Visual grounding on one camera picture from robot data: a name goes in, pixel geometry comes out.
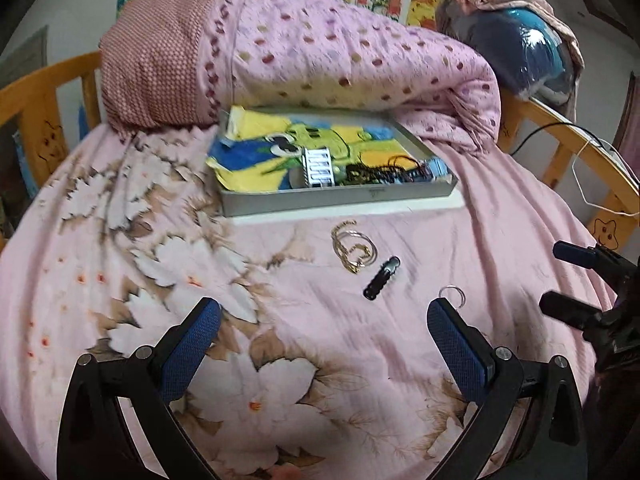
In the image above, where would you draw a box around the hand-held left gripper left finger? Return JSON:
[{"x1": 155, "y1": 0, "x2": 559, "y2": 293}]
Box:
[{"x1": 56, "y1": 297, "x2": 223, "y2": 480}]

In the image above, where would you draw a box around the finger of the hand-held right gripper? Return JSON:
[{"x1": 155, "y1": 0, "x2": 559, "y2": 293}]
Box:
[
  {"x1": 538, "y1": 290, "x2": 617, "y2": 334},
  {"x1": 552, "y1": 240, "x2": 640, "y2": 281}
]

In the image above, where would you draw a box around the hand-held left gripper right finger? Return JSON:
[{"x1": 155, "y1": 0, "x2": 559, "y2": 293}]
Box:
[{"x1": 426, "y1": 298, "x2": 588, "y2": 480}]

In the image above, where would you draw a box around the silver ring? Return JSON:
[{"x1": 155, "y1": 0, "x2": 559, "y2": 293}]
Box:
[{"x1": 438, "y1": 285, "x2": 467, "y2": 308}]

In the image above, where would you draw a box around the black hair clip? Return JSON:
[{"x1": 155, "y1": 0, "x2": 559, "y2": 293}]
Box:
[{"x1": 362, "y1": 255, "x2": 402, "y2": 302}]

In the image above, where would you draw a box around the thin golden bangle set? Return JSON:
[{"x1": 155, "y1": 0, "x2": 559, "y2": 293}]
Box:
[{"x1": 330, "y1": 220, "x2": 378, "y2": 276}]

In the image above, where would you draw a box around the dark bead bracelet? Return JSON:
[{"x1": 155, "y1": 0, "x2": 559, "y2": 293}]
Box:
[{"x1": 345, "y1": 157, "x2": 426, "y2": 186}]

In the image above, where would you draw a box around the grey shallow box tray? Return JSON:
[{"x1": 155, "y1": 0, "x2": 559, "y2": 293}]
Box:
[{"x1": 217, "y1": 105, "x2": 460, "y2": 218}]

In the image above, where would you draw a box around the grey hair claw clip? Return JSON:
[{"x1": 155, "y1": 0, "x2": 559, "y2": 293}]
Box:
[{"x1": 300, "y1": 146, "x2": 337, "y2": 190}]

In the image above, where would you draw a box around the pink floral bed sheet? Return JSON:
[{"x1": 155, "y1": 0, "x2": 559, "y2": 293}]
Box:
[{"x1": 0, "y1": 120, "x2": 640, "y2": 480}]

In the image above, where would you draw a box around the white flat box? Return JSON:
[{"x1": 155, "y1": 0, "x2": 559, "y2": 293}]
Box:
[{"x1": 235, "y1": 192, "x2": 463, "y2": 222}]

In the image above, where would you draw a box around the yellow blue cartoon cloth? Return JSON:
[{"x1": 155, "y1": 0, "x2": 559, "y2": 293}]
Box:
[{"x1": 207, "y1": 106, "x2": 426, "y2": 193}]

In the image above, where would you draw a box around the plastic bag of blue clothes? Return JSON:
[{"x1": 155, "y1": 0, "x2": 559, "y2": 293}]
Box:
[{"x1": 435, "y1": 0, "x2": 573, "y2": 106}]

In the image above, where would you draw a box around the rolled pink dotted quilt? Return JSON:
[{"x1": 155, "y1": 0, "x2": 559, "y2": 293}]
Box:
[{"x1": 99, "y1": 0, "x2": 502, "y2": 153}]

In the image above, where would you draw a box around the white wire hanger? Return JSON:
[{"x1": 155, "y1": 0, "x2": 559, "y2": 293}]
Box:
[{"x1": 572, "y1": 137, "x2": 640, "y2": 218}]

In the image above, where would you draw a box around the black cable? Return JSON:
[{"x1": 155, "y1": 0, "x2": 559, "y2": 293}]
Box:
[{"x1": 510, "y1": 122, "x2": 608, "y2": 153}]

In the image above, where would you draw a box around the wooden bed frame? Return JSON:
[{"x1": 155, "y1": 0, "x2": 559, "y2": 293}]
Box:
[{"x1": 0, "y1": 51, "x2": 640, "y2": 251}]

